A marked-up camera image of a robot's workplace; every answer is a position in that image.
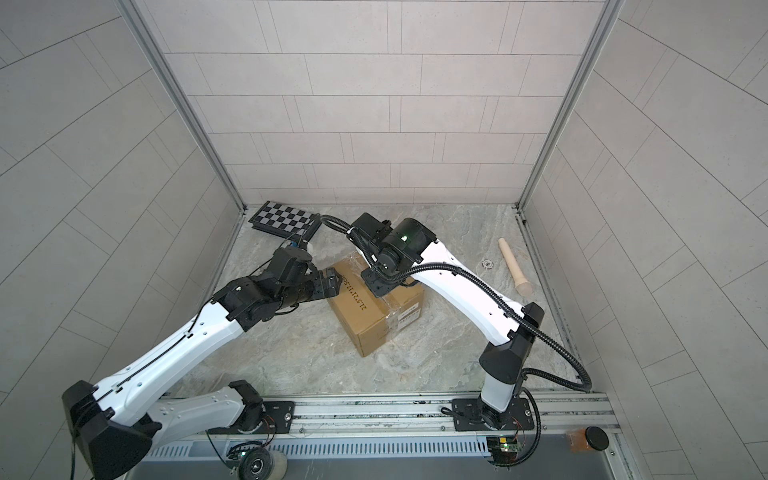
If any aluminium corner post left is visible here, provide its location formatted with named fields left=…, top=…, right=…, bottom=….
left=116, top=0, right=246, bottom=211

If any aluminium corner post right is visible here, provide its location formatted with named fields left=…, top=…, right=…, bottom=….
left=517, top=0, right=625, bottom=210

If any green circuit board right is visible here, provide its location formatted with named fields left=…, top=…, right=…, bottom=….
left=486, top=436, right=522, bottom=466

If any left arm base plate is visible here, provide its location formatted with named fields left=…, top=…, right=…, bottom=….
left=208, top=401, right=296, bottom=435

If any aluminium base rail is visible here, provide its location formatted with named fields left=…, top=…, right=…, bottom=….
left=144, top=390, right=634, bottom=479

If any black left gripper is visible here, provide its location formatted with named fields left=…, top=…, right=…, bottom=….
left=275, top=268, right=347, bottom=313

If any brown cardboard express box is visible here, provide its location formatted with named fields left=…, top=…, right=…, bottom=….
left=329, top=253, right=425, bottom=357

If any cream plastic handle tool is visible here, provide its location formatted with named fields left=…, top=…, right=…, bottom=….
left=498, top=238, right=534, bottom=298

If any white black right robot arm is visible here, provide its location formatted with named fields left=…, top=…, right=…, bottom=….
left=347, top=213, right=543, bottom=430

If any black corrugated cable conduit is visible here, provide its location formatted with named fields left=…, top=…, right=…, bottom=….
left=319, top=214, right=594, bottom=466

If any aluminium corner post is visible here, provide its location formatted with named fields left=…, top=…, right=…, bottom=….
left=517, top=0, right=625, bottom=210
left=116, top=0, right=246, bottom=211

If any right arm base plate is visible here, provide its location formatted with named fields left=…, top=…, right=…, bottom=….
left=450, top=397, right=535, bottom=432

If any round black speaker device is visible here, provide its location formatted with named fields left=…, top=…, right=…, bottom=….
left=227, top=441, right=288, bottom=480

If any black white chessboard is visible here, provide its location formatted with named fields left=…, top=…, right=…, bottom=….
left=248, top=201, right=320, bottom=239

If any brown jar black lid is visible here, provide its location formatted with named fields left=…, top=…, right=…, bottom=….
left=566, top=426, right=610, bottom=453

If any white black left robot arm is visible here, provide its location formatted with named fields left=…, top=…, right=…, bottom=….
left=62, top=268, right=343, bottom=479

